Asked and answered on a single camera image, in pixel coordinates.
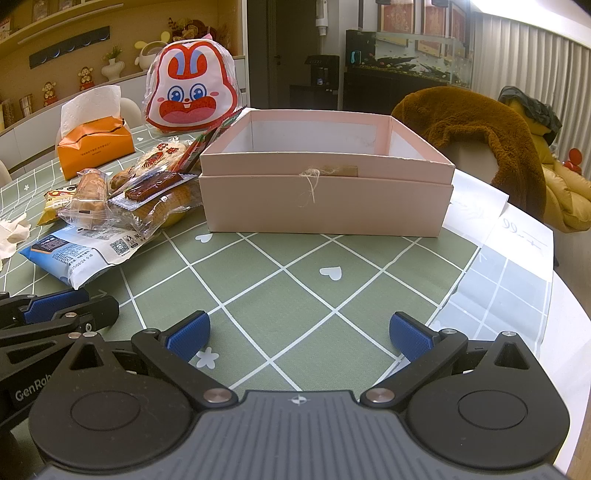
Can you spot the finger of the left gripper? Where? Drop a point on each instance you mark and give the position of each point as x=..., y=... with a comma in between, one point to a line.
x=89, y=316
x=30, y=309

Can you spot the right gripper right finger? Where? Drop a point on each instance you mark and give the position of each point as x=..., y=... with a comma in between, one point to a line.
x=431, y=354

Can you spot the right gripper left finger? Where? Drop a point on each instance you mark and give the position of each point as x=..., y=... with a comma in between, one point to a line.
x=167, y=354

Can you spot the blue white snack bag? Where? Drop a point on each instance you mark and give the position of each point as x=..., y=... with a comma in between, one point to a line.
x=76, y=256

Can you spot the round bread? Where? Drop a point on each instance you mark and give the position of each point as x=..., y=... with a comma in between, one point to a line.
x=152, y=215

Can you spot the long cheese bread packet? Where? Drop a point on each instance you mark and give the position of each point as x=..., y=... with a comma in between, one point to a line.
x=88, y=208

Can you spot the brown jelly bar packet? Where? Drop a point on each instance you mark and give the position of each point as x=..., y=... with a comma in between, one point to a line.
x=148, y=189

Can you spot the yellow panda snack bag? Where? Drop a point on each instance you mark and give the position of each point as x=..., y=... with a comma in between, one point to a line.
x=55, y=201

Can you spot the red rice cracker packet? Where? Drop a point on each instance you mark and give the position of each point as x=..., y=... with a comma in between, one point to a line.
x=164, y=154

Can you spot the red spicy snack packet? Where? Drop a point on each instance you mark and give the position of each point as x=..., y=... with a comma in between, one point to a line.
x=191, y=155

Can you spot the white paper sheets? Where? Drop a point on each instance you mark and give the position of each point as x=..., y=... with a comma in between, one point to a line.
x=481, y=213

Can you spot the green checked tablecloth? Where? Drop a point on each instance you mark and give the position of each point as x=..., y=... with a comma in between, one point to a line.
x=312, y=312

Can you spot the orange tissue box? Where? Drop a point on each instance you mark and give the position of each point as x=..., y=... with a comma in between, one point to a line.
x=92, y=131

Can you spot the white chair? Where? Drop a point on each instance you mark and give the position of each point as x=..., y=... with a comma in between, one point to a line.
x=130, y=112

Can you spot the pink cardboard box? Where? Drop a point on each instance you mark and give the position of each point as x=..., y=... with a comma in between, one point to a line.
x=320, y=171

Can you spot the yellow jacket on chair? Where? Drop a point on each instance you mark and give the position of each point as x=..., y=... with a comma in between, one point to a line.
x=567, y=192

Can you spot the brown fuzzy coat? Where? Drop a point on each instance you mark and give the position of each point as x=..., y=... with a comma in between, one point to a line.
x=445, y=114

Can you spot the white vase with plant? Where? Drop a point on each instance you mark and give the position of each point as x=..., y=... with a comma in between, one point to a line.
x=114, y=66

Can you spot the red rabbit plush bag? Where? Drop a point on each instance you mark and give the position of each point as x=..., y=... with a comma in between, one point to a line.
x=191, y=85

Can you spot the fish tank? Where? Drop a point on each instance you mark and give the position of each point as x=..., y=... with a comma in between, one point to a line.
x=437, y=58

